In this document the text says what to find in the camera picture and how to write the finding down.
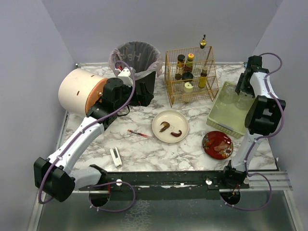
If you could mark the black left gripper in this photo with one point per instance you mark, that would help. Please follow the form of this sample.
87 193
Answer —
140 94

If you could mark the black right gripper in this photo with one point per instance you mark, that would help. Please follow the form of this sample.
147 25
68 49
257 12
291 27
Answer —
242 80

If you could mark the clear drinking glass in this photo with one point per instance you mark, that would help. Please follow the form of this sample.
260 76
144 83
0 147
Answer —
244 102
228 94

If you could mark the pale green perforated basket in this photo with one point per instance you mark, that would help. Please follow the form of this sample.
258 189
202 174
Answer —
227 117

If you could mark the cream round plate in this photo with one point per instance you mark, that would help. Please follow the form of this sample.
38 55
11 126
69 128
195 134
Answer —
177 122

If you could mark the small yellow label bottle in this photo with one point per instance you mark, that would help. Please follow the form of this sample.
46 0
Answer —
203 77

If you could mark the cream cylindrical shaker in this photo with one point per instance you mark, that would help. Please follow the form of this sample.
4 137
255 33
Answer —
188 87

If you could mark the black lid glass jar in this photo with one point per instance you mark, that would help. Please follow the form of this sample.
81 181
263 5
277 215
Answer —
187 77

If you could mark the amber spice jar grey lid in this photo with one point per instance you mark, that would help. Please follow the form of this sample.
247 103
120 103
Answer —
179 66

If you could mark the clear oil bottle gold cap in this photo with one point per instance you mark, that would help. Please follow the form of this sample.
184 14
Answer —
199 57

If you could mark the green sauce bottle yellow cap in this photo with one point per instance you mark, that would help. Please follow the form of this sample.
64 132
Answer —
188 67

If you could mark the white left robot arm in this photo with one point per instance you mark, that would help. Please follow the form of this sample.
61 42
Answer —
98 100

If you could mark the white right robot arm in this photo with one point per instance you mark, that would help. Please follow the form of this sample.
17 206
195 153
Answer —
264 119

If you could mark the brown shrimp piece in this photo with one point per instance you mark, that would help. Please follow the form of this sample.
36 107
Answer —
166 125

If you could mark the red pen tube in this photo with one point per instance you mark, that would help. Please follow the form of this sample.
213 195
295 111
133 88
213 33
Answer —
140 134

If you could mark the pink plastic bin liner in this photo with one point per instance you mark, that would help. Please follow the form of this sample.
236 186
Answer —
143 57

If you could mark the black trash bin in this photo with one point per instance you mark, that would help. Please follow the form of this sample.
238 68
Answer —
153 74

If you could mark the dark red sausage piece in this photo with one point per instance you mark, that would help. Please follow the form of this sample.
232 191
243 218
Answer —
176 134

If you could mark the white rectangular device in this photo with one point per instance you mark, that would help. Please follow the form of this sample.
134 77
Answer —
116 157

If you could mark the red floral small plate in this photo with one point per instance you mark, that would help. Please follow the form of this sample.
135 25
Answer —
221 136

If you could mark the meat scraps on red plate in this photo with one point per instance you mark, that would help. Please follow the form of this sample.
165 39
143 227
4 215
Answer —
216 145

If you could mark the cream cylindrical drawer box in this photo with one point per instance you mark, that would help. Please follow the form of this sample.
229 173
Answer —
80 90

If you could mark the gold wire rack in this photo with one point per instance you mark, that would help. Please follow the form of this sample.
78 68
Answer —
175 88

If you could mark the black mounting rail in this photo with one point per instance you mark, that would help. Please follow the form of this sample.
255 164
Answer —
165 185

